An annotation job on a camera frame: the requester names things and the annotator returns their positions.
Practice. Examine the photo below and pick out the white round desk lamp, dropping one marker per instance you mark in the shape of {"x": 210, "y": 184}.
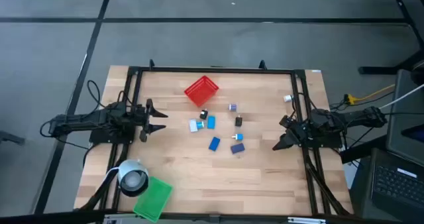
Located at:
{"x": 132, "y": 177}

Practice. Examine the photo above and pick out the silver metal bracket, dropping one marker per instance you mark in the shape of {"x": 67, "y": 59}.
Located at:
{"x": 114, "y": 220}
{"x": 306, "y": 220}

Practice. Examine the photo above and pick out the purple and white wall charger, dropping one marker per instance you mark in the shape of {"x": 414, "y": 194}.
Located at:
{"x": 232, "y": 107}

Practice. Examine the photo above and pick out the white table label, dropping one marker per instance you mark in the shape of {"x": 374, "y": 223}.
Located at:
{"x": 316, "y": 71}

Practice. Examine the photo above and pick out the grey monitor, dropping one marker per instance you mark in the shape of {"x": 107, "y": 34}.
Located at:
{"x": 401, "y": 134}

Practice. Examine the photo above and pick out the black wall charger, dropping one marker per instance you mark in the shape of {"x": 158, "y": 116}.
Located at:
{"x": 238, "y": 121}
{"x": 203, "y": 114}

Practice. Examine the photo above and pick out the white cylinder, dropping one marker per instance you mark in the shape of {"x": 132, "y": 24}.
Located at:
{"x": 288, "y": 98}

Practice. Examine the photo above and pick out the red plastic basket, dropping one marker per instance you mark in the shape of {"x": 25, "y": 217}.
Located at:
{"x": 202, "y": 91}

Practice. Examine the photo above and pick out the black desk leg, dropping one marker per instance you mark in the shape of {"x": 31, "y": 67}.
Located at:
{"x": 381, "y": 70}

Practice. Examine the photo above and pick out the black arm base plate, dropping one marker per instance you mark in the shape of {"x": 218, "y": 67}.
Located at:
{"x": 111, "y": 138}
{"x": 328, "y": 143}

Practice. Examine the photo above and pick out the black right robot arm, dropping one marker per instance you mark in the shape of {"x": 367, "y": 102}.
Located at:
{"x": 331, "y": 121}

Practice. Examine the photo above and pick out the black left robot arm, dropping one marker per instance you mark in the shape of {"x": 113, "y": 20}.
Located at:
{"x": 83, "y": 119}

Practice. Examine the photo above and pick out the teal small box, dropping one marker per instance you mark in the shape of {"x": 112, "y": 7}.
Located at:
{"x": 211, "y": 122}

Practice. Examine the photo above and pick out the green plastic basket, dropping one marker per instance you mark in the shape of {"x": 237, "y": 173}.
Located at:
{"x": 154, "y": 199}

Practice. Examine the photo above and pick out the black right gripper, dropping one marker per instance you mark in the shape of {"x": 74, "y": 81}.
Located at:
{"x": 293, "y": 128}

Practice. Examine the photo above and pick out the teal and white wall charger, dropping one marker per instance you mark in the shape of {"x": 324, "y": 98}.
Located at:
{"x": 200, "y": 125}
{"x": 238, "y": 136}

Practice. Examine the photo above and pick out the black aluminium table frame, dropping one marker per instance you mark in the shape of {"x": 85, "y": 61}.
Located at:
{"x": 198, "y": 69}

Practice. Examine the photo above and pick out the white small box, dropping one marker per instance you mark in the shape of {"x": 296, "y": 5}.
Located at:
{"x": 193, "y": 125}

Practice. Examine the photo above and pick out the black furniture foot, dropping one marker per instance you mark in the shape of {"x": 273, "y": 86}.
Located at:
{"x": 10, "y": 137}

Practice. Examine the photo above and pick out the blue small box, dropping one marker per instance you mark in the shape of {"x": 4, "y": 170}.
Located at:
{"x": 214, "y": 144}

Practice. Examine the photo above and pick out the black laptop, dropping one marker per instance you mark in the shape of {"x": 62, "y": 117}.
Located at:
{"x": 397, "y": 184}

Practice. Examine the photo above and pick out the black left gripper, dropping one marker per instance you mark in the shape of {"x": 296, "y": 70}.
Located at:
{"x": 144, "y": 121}

